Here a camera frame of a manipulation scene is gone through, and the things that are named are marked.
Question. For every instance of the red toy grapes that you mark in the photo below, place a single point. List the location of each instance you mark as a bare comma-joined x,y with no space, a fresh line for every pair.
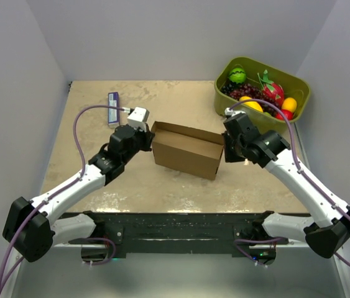
254,92

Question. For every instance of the black base frame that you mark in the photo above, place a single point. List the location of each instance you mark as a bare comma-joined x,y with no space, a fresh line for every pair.
174,233

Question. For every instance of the green plastic basket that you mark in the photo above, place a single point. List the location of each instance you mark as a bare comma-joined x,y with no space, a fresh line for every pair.
294,87

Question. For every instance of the green toy watermelon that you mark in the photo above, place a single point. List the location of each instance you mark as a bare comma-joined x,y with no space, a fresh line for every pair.
237,75

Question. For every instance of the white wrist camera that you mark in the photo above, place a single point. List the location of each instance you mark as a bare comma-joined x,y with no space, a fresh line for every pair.
228,112
137,117

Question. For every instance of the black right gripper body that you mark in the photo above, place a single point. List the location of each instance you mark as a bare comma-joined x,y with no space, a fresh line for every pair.
233,151

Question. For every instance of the yellow toy banana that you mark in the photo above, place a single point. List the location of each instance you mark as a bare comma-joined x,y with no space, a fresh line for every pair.
252,104

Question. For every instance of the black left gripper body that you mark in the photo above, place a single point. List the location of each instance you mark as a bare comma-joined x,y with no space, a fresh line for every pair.
142,143

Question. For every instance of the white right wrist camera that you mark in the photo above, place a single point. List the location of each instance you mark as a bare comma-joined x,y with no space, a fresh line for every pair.
228,112

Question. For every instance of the yellow toy mango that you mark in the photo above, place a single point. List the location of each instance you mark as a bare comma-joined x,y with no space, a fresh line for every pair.
289,104

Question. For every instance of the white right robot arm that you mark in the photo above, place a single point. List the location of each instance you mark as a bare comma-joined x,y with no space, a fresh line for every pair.
327,227

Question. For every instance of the brown cardboard box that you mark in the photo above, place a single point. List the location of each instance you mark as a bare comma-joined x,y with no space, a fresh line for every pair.
186,149

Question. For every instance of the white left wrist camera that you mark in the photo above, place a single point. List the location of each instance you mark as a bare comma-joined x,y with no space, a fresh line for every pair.
137,117

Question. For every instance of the dark purple toy grapes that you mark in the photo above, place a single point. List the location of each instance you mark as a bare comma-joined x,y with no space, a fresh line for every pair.
228,88

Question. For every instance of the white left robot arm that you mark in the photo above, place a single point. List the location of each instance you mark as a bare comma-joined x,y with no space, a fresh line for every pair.
28,226

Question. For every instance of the red toy apple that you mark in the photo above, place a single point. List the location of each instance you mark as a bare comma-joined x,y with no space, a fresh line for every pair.
284,114

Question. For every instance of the purple toothpaste box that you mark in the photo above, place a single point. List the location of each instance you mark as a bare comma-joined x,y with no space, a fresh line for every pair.
113,114

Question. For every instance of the pink toy dragon fruit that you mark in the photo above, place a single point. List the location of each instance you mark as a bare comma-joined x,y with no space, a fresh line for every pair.
270,88

